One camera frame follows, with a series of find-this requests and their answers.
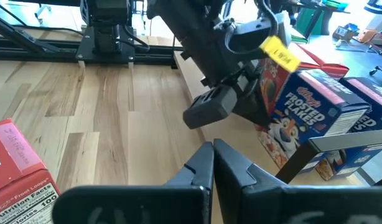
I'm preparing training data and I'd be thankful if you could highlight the red Froot Loops cereal box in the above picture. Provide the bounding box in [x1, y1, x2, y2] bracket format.
[302, 62, 350, 79]
[0, 118, 62, 224]
[258, 43, 324, 116]

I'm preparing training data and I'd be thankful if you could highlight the black metal rig frame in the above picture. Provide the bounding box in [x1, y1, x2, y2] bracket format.
[0, 0, 182, 67]

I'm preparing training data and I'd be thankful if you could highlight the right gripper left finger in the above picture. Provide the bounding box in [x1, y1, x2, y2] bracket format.
[164, 141, 215, 224]

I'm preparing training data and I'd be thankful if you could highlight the orange object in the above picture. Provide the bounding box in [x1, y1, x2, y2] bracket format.
[356, 29, 380, 44]

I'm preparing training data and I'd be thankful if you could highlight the black shelf divider bar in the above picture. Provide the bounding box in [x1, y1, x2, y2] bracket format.
[275, 128, 382, 187]

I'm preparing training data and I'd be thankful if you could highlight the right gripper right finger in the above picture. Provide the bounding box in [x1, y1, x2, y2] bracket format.
[214, 139, 287, 224]

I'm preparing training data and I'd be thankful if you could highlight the blue Frosted Flakes cereal box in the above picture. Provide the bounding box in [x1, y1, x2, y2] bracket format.
[255, 68, 371, 170]
[315, 77, 382, 182]

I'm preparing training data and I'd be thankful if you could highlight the yellow cable label tag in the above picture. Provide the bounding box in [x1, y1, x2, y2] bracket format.
[259, 35, 302, 73]

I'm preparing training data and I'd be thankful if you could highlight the raised wooden shelf board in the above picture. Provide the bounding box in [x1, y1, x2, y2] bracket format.
[173, 51, 366, 187]

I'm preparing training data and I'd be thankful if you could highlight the black chair caster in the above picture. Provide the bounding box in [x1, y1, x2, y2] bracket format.
[369, 65, 382, 82]

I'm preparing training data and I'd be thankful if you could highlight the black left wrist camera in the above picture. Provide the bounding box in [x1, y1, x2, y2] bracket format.
[221, 18, 277, 62]

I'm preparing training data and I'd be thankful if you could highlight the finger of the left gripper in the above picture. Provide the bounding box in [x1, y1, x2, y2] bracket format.
[233, 80, 271, 126]

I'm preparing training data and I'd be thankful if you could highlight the green storage bin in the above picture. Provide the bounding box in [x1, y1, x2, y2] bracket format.
[296, 7, 325, 35]

